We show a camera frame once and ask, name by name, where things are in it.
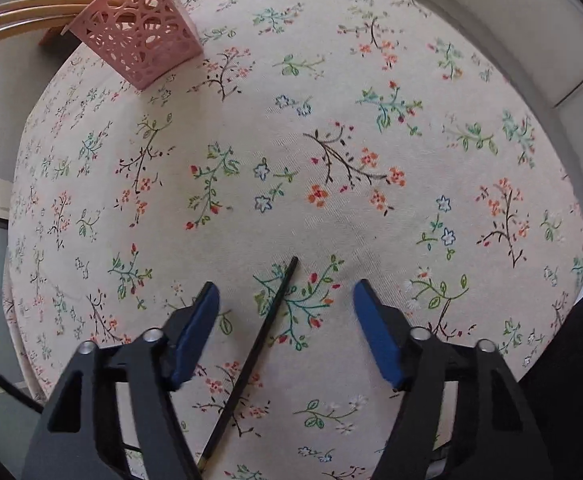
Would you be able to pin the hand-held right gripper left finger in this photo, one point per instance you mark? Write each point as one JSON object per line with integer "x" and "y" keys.
{"x": 199, "y": 335}

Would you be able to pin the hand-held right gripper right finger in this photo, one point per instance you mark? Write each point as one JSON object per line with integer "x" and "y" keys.
{"x": 379, "y": 335}

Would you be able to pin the pink perforated plastic basket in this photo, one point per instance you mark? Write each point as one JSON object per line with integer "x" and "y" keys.
{"x": 139, "y": 25}

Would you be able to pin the floral tablecloth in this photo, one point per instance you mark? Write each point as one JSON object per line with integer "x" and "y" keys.
{"x": 321, "y": 160}

